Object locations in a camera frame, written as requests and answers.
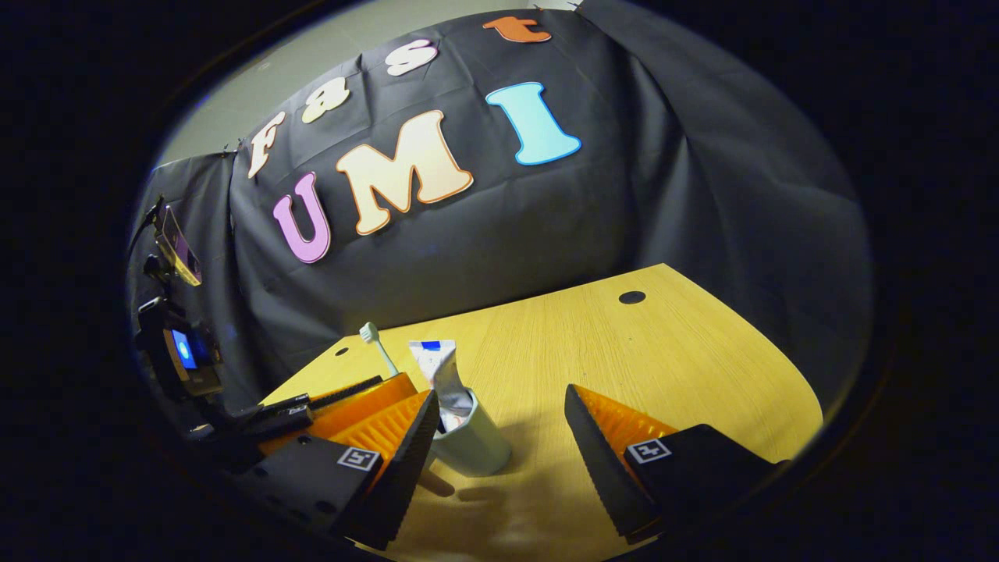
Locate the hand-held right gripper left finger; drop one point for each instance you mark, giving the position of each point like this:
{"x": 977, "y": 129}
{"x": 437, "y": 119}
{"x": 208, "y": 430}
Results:
{"x": 406, "y": 476}

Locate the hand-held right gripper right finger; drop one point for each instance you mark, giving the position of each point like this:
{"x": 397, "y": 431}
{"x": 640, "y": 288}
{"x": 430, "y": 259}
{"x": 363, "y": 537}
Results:
{"x": 601, "y": 468}

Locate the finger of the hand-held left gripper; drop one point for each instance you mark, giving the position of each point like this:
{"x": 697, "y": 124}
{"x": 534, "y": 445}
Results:
{"x": 359, "y": 406}

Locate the pale green toothbrush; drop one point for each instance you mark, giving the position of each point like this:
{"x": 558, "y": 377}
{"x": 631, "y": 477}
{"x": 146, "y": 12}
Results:
{"x": 369, "y": 333}

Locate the white toothpaste tube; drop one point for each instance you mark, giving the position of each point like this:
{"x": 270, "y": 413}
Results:
{"x": 441, "y": 375}

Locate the wooden desktop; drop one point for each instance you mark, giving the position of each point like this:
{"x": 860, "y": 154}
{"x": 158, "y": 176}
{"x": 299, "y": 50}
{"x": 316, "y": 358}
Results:
{"x": 624, "y": 351}

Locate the black backdrop cloth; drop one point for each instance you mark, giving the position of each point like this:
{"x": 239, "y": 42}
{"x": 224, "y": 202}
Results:
{"x": 546, "y": 218}

